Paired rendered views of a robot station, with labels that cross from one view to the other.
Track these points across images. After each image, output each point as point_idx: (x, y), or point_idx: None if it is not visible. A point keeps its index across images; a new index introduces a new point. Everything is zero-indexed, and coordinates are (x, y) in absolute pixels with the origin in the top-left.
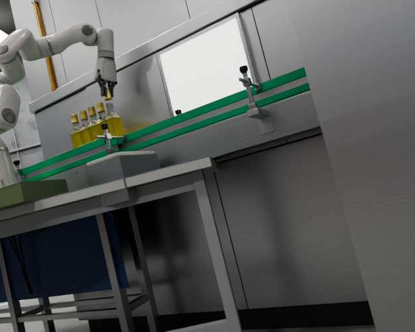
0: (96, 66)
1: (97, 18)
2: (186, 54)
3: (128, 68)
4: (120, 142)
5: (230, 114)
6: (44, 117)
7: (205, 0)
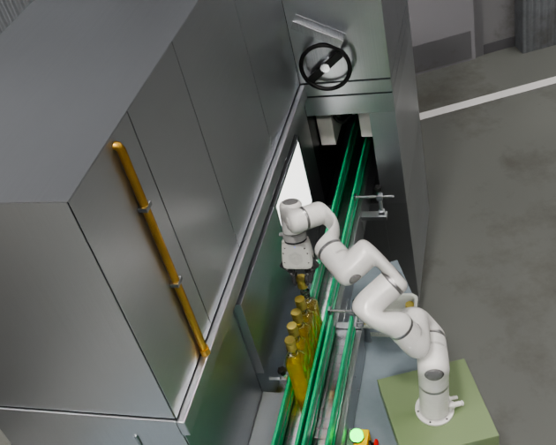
0: (311, 251)
1: (218, 190)
2: (286, 193)
3: (263, 241)
4: (327, 319)
5: (351, 228)
6: (198, 418)
7: (276, 128)
